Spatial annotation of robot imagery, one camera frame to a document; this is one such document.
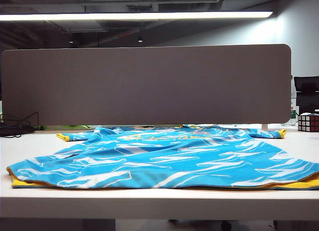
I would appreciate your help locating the clear bottle with green label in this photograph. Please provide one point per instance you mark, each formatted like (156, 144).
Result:
(294, 114)

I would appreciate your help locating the flat black desk object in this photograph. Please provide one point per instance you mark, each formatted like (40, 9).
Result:
(15, 131)

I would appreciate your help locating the rubik's cube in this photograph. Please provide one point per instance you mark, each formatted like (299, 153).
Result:
(309, 122)

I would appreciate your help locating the black chair wheel base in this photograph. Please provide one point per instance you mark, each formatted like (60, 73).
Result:
(225, 226)

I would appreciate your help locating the long ceiling light strip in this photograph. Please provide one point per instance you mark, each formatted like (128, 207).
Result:
(137, 16)

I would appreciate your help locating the blue white yellow soccer jersey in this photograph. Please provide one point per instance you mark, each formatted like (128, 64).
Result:
(159, 161)

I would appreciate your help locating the green item behind divider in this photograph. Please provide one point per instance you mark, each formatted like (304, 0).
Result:
(41, 127)

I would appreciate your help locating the black office chair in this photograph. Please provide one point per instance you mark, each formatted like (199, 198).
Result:
(307, 91)

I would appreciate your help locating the brown grey desk divider panel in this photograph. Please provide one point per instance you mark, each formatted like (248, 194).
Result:
(149, 84)

